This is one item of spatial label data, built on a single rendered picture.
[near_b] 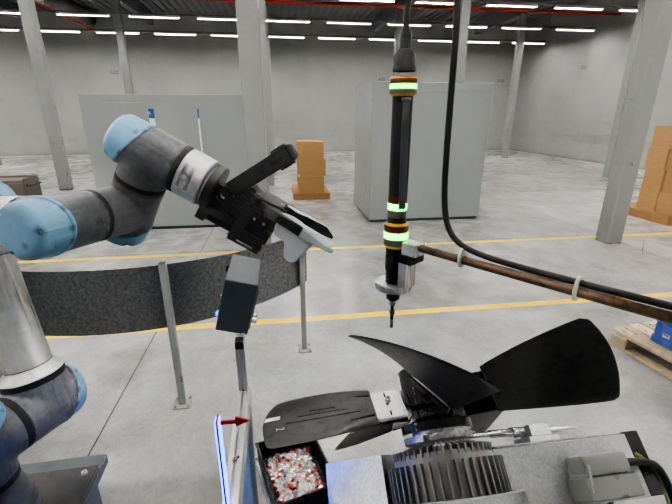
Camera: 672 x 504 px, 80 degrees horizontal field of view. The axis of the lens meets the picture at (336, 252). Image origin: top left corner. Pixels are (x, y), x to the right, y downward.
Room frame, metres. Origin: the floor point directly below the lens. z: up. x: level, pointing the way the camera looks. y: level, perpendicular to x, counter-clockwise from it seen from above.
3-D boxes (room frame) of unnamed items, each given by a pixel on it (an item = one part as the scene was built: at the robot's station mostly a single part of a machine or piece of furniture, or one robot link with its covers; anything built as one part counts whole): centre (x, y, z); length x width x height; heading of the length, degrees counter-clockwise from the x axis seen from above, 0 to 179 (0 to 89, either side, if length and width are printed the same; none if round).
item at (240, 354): (1.17, 0.32, 0.96); 0.03 x 0.03 x 0.20; 8
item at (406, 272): (0.69, -0.12, 1.50); 0.09 x 0.07 x 0.10; 43
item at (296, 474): (0.84, 0.11, 0.83); 0.19 x 0.14 x 0.02; 23
